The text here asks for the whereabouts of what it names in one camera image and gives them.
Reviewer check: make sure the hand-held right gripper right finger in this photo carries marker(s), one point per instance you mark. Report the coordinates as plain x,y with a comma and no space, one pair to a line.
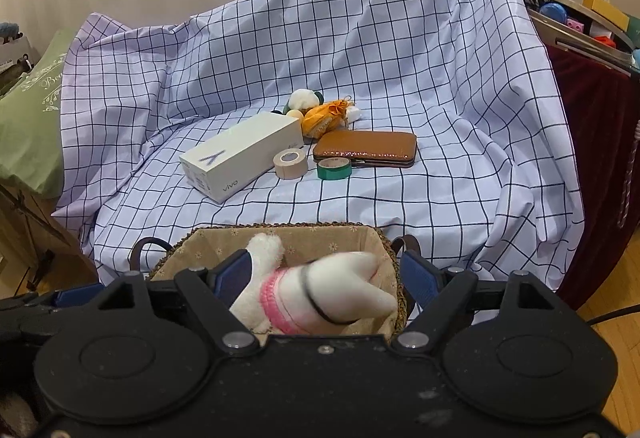
421,277

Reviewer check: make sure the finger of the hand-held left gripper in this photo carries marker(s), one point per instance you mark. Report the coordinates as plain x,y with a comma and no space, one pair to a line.
75,296

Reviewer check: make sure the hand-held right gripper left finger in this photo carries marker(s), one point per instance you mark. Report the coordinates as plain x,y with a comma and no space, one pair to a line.
234,275

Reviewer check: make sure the white plush toy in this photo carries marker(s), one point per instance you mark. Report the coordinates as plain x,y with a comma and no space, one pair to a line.
345,280

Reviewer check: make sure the woven basket with fabric liner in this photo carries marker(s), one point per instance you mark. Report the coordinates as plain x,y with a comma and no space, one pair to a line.
320,238

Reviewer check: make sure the beige tape roll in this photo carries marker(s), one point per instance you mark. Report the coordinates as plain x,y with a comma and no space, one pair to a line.
286,165

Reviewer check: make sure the green tape roll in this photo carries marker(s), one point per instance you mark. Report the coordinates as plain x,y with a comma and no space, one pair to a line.
332,172

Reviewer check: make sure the yellow plastic bag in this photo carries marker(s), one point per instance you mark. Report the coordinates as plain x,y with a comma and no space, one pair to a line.
322,116

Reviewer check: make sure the white phone box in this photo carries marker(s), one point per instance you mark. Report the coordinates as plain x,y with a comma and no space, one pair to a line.
240,153

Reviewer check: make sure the brown leather case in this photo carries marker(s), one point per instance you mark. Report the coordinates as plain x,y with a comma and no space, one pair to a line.
365,144

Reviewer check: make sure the green printed pillow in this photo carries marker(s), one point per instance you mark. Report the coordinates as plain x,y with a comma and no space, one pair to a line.
30,118

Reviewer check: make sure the checked white bed sheet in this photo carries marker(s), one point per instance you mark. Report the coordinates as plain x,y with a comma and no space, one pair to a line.
400,93

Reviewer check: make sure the white plush ball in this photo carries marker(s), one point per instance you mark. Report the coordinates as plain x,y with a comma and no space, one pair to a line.
305,99

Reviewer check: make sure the dark red velvet cloth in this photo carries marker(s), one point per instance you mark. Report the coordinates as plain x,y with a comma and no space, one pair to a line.
595,143

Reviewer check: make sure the white cardboard box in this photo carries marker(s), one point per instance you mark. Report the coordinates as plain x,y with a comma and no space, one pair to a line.
15,53

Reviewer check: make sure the blue plush toy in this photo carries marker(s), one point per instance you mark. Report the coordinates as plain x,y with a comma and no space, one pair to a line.
9,32

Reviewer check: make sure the pink toy block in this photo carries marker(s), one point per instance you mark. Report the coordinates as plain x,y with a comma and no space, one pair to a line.
574,25

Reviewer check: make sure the blue ball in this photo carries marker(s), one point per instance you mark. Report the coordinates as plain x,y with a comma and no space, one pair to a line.
552,12

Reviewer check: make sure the red toy block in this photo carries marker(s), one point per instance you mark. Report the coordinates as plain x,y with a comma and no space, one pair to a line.
606,41

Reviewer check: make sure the yellow box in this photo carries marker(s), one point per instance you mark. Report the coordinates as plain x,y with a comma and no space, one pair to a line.
607,12

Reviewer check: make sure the wooden furniture frame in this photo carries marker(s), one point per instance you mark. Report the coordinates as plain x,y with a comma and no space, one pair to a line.
30,228

